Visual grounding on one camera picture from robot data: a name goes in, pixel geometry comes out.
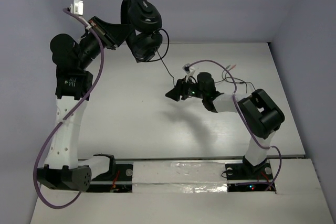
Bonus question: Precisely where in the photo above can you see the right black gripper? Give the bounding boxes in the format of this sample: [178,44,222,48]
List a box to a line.
[166,75,206,102]

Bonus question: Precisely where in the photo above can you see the black headphones with cable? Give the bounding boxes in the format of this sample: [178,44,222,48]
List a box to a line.
[120,0,258,91]

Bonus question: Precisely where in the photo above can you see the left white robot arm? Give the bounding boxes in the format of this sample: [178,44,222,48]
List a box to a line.
[34,17,132,192]

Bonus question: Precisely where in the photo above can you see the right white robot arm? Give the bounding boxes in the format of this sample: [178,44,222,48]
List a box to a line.
[165,72,285,180]

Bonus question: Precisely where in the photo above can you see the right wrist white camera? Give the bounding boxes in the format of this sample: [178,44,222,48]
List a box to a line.
[182,63,196,82]

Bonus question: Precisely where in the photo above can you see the wrist white camera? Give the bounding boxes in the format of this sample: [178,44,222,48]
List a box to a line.
[69,0,84,16]
[182,63,196,82]

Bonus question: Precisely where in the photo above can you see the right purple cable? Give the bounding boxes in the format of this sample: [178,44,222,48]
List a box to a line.
[188,59,282,191]

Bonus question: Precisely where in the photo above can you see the purple cable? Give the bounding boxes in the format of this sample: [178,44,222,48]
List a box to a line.
[32,8,107,210]
[188,59,282,191]

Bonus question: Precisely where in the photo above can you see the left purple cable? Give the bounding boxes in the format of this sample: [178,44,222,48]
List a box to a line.
[32,8,107,210]

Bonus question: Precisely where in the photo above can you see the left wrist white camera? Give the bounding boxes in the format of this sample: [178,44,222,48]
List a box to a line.
[69,0,84,16]

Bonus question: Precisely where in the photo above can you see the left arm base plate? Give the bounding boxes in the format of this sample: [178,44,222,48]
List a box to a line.
[86,164,133,193]

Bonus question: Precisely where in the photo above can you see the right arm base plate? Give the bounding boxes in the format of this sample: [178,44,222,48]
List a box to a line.
[221,162,277,193]

